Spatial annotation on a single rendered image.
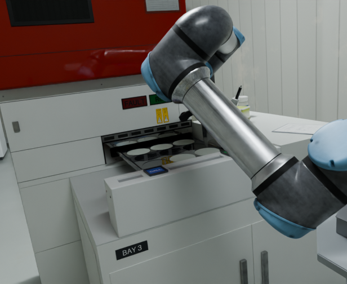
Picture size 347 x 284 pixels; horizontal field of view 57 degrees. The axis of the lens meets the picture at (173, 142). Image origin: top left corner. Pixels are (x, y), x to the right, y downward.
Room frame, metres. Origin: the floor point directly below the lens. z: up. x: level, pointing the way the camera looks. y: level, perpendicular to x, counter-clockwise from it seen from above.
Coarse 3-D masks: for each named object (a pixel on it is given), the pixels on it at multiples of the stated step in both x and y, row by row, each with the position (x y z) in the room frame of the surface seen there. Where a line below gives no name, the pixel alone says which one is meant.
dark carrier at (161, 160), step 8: (192, 144) 1.36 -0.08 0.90; (200, 144) 1.34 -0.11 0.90; (208, 144) 1.32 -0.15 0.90; (152, 152) 1.29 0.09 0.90; (160, 152) 1.28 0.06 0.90; (168, 152) 1.27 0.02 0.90; (176, 152) 1.25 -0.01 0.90; (184, 152) 1.24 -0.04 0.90; (192, 152) 1.23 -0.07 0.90; (136, 160) 1.20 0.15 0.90; (144, 160) 1.19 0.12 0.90; (152, 160) 1.18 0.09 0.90; (160, 160) 1.17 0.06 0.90; (168, 160) 1.15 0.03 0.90; (144, 168) 1.08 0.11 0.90
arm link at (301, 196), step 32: (160, 64) 0.75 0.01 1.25; (192, 64) 0.73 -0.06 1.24; (160, 96) 0.76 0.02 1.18; (192, 96) 0.71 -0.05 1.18; (224, 96) 0.71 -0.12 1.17; (224, 128) 0.66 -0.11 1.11; (256, 128) 0.67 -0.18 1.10; (256, 160) 0.62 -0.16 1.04; (288, 160) 0.60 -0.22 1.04; (256, 192) 0.61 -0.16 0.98; (288, 192) 0.56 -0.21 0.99; (320, 192) 0.54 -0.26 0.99; (288, 224) 0.55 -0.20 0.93
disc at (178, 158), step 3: (174, 156) 1.20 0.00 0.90; (177, 156) 1.19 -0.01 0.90; (180, 156) 1.19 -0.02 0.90; (183, 156) 1.19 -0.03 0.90; (186, 156) 1.18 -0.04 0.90; (189, 156) 1.18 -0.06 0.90; (192, 156) 1.17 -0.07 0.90; (171, 159) 1.16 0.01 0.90; (174, 159) 1.15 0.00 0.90; (177, 159) 1.15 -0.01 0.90; (180, 159) 1.15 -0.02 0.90; (183, 159) 1.14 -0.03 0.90
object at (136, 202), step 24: (168, 168) 0.89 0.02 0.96; (192, 168) 0.85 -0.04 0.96; (216, 168) 0.88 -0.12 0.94; (240, 168) 0.91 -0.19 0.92; (120, 192) 0.77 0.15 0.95; (144, 192) 0.79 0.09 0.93; (168, 192) 0.82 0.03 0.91; (192, 192) 0.85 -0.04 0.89; (216, 192) 0.88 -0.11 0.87; (240, 192) 0.91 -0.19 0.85; (120, 216) 0.77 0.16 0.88; (144, 216) 0.79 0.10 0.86; (168, 216) 0.82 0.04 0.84
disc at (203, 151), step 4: (204, 148) 1.26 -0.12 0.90; (208, 148) 1.26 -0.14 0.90; (212, 148) 1.25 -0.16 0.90; (216, 148) 1.24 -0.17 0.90; (196, 152) 1.22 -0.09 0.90; (200, 152) 1.21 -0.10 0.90; (204, 152) 1.21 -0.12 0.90; (208, 152) 1.20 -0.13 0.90; (212, 152) 1.20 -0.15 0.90; (216, 152) 1.19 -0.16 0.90
